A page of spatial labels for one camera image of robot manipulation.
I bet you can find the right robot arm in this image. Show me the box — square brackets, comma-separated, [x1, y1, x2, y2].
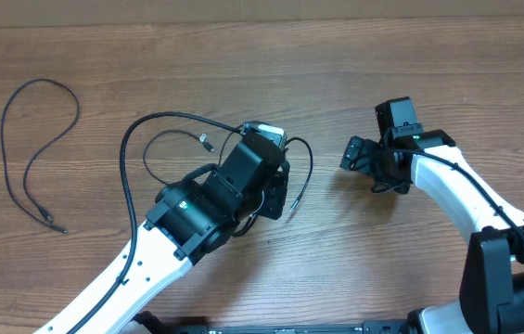
[340, 96, 524, 333]

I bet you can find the black thin USB cable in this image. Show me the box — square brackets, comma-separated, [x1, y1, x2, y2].
[142, 122, 247, 186]

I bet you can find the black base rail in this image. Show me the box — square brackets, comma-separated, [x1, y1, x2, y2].
[134, 311, 492, 334]

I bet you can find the black thin micro cable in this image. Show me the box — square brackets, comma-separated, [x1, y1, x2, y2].
[0, 78, 81, 234]

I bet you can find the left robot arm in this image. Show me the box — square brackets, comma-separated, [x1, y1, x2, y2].
[40, 129, 289, 333]

